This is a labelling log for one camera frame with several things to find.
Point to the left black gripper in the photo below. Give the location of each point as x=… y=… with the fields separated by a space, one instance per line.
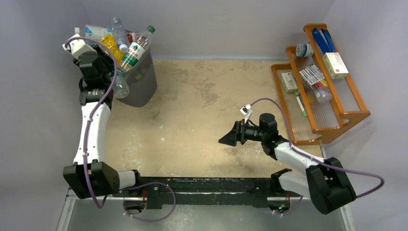
x=109 y=64

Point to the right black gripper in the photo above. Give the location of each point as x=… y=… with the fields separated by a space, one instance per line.
x=239 y=132

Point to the yellow plastic bottle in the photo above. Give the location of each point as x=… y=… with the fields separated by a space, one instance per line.
x=109 y=41

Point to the blue label water bottle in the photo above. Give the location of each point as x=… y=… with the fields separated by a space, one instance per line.
x=93 y=32

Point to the green white label bottle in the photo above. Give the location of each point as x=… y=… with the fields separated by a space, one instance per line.
x=137 y=49

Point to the amber tea bottle red label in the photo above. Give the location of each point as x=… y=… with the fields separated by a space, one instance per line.
x=132 y=36

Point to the green label clear bottle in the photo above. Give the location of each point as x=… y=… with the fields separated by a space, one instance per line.
x=120 y=88

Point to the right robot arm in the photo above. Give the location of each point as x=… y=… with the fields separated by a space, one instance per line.
x=318 y=179

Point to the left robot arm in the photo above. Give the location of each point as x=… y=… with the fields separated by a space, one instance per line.
x=89 y=175

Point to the grey mesh waste bin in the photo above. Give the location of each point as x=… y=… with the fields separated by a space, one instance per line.
x=141 y=80

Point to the white green marker pen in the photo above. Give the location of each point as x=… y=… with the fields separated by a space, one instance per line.
x=300 y=103

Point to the green white small box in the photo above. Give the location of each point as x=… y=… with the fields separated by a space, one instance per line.
x=288 y=82

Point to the wooden tiered rack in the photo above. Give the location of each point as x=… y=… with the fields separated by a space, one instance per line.
x=326 y=121

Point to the small clear jar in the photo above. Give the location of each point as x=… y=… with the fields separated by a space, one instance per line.
x=323 y=94

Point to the pack of coloured markers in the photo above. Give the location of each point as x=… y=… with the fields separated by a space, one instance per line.
x=313 y=77

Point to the round tape roll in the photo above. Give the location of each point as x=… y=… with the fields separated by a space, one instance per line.
x=304 y=50

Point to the white red box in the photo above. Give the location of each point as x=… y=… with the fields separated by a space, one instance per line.
x=335 y=65

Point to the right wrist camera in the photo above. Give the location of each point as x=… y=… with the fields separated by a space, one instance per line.
x=247 y=112

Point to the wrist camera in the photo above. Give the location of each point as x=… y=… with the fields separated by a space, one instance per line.
x=77 y=47
x=247 y=112

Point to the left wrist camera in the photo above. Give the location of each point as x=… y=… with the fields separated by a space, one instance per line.
x=77 y=47

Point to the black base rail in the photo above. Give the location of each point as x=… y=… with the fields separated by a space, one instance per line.
x=155 y=192

